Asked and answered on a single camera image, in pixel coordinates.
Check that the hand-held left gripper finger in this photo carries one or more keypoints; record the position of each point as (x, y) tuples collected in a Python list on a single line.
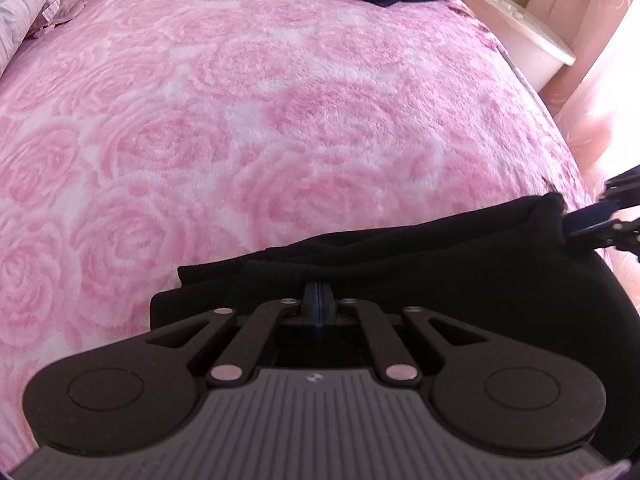
[(310, 310), (322, 310)]

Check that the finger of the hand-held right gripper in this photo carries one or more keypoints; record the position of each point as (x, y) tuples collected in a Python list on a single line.
[(592, 217), (615, 240)]

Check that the black pants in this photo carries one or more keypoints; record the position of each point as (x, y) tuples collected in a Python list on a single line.
[(450, 260)]

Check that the pink curtain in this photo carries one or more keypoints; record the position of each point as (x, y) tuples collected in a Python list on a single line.
[(595, 60)]

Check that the white nightstand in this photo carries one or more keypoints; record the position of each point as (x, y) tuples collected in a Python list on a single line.
[(525, 35)]

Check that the pink rose blanket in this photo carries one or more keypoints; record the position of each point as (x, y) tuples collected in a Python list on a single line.
[(250, 110)]

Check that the white ribbed pillow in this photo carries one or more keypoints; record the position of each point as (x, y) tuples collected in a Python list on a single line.
[(20, 5)]

